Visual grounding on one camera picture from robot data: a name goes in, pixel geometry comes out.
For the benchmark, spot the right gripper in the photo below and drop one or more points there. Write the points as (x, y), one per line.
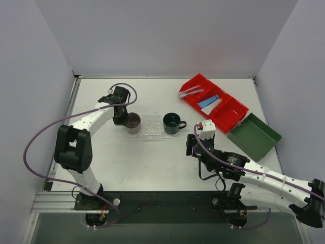
(191, 146)

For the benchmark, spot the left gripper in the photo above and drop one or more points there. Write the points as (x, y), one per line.
(121, 118)

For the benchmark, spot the purple cup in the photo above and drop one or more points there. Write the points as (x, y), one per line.
(133, 125)

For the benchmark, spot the dark green mug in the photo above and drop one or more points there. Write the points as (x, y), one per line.
(172, 123)

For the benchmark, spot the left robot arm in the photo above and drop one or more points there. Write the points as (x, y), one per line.
(73, 150)

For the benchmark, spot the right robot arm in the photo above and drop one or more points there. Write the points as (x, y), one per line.
(258, 186)

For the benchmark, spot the white orange-capped toothpaste tube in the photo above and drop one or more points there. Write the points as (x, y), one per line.
(207, 110)

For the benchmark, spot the clear textured plastic tray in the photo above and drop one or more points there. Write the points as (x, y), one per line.
(151, 127)

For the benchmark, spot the blue toothpaste tube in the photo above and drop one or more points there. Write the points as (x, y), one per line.
(208, 101)

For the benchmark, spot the toothbrush in clear wrapper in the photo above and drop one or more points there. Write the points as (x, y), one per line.
(193, 90)

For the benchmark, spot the red divided bin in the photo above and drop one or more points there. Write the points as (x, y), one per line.
(227, 114)

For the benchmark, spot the green bin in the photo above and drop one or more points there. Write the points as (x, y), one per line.
(254, 137)

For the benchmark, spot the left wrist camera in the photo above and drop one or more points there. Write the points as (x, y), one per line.
(109, 99)

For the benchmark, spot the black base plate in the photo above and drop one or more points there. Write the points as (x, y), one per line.
(172, 207)

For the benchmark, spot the aluminium rail frame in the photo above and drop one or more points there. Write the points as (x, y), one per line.
(56, 202)

